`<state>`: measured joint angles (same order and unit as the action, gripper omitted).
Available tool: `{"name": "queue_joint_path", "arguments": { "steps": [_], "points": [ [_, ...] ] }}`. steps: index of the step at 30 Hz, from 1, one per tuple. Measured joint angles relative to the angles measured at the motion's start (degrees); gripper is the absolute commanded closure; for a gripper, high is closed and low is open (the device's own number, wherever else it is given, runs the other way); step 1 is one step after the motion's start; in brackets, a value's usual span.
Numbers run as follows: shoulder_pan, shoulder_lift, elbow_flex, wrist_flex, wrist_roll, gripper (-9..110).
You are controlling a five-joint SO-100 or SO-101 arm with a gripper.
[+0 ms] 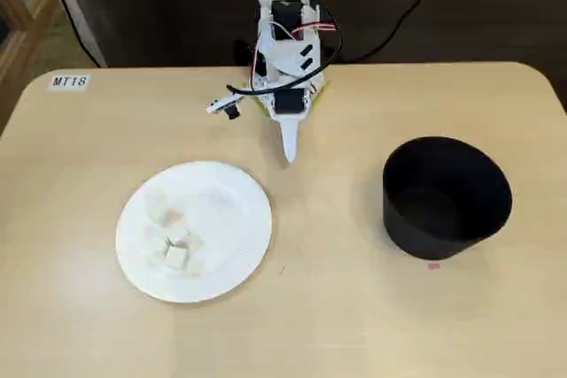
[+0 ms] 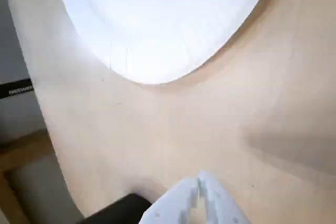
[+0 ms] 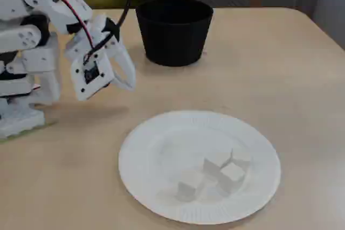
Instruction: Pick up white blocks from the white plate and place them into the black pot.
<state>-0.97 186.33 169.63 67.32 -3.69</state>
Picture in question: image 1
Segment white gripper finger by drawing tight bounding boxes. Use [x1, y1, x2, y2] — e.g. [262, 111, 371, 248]
[277, 118, 303, 165]

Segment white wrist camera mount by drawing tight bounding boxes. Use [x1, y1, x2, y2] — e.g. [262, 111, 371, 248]
[206, 93, 244, 121]

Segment red black wrist wire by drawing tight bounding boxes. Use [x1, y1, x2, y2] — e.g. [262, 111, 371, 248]
[290, 21, 340, 42]

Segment yellow-green base plate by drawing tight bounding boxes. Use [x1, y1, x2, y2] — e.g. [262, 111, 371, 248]
[241, 80, 332, 119]

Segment white block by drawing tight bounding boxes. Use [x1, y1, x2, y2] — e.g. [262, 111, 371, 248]
[155, 226, 191, 247]
[145, 195, 183, 225]
[162, 244, 190, 271]

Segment gray metal post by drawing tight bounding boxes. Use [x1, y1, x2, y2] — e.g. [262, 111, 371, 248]
[43, 0, 110, 68]

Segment white MT18 label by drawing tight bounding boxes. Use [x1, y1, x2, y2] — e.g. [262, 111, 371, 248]
[47, 73, 92, 92]

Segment thin black background cable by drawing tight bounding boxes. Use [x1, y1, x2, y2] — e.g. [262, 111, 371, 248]
[37, 0, 105, 66]

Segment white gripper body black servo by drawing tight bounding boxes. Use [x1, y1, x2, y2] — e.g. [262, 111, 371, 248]
[267, 85, 319, 125]

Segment white paper plate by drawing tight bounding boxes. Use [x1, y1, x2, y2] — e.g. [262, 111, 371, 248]
[114, 160, 274, 304]

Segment black power cable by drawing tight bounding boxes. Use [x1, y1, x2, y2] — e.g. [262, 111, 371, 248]
[325, 0, 444, 63]

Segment red shoulder servo wire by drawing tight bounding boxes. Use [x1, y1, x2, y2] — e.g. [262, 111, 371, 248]
[249, 43, 262, 85]

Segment wooden furniture frame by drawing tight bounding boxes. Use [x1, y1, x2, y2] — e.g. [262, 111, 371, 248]
[0, 0, 61, 135]

